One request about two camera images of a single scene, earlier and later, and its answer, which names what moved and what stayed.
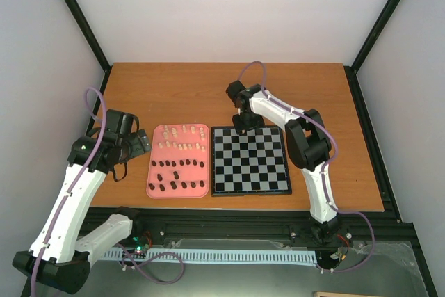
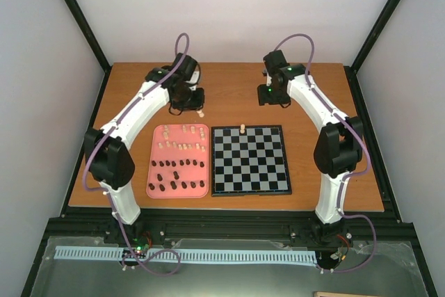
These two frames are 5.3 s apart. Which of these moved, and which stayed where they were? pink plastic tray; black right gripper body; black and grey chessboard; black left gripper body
Moved: black right gripper body; black left gripper body
Stayed: pink plastic tray; black and grey chessboard
